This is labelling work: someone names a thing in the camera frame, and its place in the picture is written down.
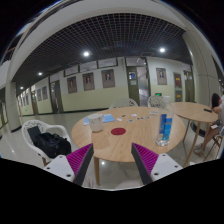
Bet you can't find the clear water bottle blue label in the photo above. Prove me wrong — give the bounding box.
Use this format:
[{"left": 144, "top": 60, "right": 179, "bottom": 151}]
[{"left": 156, "top": 103, "right": 174, "bottom": 147}]

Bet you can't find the white chair behind table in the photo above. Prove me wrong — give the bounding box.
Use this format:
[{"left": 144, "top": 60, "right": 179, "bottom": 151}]
[{"left": 110, "top": 98, "right": 137, "bottom": 109}]

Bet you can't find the seated person at right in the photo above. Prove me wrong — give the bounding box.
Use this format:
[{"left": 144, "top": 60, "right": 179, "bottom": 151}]
[{"left": 194, "top": 93, "right": 224, "bottom": 154}]

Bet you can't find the white plastic chair left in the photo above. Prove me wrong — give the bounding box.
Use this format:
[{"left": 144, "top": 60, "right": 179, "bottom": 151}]
[{"left": 22, "top": 120, "right": 72, "bottom": 165}]

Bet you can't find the white ceramic mug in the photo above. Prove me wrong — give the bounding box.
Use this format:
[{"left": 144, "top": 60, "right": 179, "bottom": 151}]
[{"left": 88, "top": 114, "right": 104, "bottom": 132}]

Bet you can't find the round wooden table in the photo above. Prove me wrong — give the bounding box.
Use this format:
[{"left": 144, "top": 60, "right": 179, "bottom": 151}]
[
  {"left": 171, "top": 102, "right": 218, "bottom": 167},
  {"left": 72, "top": 106, "right": 185, "bottom": 184}
]

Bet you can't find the blue paper sheet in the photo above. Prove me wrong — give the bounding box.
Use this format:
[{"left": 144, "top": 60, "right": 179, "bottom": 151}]
[{"left": 83, "top": 114, "right": 115, "bottom": 126}]

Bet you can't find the framed portrait on wall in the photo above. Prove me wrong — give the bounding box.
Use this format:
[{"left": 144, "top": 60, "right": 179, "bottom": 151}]
[
  {"left": 83, "top": 73, "right": 95, "bottom": 91},
  {"left": 67, "top": 77, "right": 77, "bottom": 94},
  {"left": 102, "top": 69, "right": 115, "bottom": 88}
]

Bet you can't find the red round coaster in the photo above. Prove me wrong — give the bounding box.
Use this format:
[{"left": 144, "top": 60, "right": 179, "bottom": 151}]
[{"left": 111, "top": 128, "right": 126, "bottom": 135}]

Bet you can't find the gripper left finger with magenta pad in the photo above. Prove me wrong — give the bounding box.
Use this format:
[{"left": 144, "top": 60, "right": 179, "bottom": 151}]
[{"left": 44, "top": 144, "right": 94, "bottom": 186}]

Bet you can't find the framed portrait right wall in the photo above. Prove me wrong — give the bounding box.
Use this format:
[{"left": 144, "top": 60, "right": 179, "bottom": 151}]
[{"left": 156, "top": 68, "right": 167, "bottom": 85}]

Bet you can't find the open doorway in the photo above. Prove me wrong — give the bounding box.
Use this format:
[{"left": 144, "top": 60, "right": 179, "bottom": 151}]
[{"left": 126, "top": 66, "right": 149, "bottom": 106}]

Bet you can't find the white chair far right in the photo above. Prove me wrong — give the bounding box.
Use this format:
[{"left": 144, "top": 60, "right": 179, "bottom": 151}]
[{"left": 148, "top": 95, "right": 165, "bottom": 108}]

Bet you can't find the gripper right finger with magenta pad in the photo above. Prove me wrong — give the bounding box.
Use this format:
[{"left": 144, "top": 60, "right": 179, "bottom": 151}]
[{"left": 131, "top": 143, "right": 182, "bottom": 185}]

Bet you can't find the black bag on chair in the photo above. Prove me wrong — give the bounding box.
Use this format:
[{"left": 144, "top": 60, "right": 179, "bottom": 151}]
[{"left": 28, "top": 126, "right": 71, "bottom": 159}]

